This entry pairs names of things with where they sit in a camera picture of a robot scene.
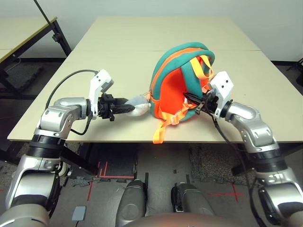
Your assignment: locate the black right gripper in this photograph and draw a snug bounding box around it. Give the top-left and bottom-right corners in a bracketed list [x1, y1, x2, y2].
[183, 90, 220, 116]

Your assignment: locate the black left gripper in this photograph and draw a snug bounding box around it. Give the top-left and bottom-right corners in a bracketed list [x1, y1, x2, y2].
[96, 93, 136, 122]

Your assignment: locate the grey white plush animal head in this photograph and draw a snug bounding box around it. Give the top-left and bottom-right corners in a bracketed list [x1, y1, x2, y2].
[125, 94, 152, 117]

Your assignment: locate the teal and orange backpack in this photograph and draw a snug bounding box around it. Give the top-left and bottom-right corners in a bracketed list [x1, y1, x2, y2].
[148, 42, 216, 145]

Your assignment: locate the white sneaker with black stripes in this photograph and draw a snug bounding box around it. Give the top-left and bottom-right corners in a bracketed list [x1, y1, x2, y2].
[58, 163, 72, 177]

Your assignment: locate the grey foam scrap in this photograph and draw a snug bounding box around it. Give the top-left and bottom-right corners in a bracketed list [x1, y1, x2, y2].
[71, 176, 96, 188]

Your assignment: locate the grey right robot leg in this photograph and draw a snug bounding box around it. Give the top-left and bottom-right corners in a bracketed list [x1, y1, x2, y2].
[170, 181, 215, 217]

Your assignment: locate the black tripod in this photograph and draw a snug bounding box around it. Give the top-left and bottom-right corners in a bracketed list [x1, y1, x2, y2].
[287, 55, 303, 86]

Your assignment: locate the grey foot pedal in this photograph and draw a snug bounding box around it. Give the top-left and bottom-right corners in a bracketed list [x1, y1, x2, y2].
[72, 206, 87, 222]

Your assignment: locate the black stand pole with clamp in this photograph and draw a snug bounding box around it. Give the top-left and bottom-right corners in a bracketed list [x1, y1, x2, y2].
[33, 0, 60, 43]

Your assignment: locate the grey robot torso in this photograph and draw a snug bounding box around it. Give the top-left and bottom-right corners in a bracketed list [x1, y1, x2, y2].
[115, 212, 223, 227]

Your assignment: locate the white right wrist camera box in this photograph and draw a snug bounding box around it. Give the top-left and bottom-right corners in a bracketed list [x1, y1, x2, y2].
[208, 71, 235, 113]

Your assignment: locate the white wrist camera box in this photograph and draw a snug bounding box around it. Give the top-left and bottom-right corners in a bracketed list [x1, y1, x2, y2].
[208, 71, 235, 113]
[88, 69, 115, 119]

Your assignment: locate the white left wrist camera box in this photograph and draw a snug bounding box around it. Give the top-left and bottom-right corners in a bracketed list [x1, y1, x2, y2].
[88, 69, 115, 119]

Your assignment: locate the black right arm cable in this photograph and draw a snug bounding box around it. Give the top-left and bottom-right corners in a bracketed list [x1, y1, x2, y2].
[212, 114, 267, 227]

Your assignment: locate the black left gripper loop cable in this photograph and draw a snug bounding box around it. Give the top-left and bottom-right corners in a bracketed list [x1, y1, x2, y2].
[70, 113, 93, 136]

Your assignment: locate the black left wrist camera cable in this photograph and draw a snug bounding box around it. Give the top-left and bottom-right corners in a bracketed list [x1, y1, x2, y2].
[45, 69, 99, 110]

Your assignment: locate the black main table frame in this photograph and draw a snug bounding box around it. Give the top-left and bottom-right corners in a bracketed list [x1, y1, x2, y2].
[0, 139, 303, 177]

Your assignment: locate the side table with black frame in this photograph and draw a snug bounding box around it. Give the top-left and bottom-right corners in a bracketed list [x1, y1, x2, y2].
[0, 16, 72, 96]

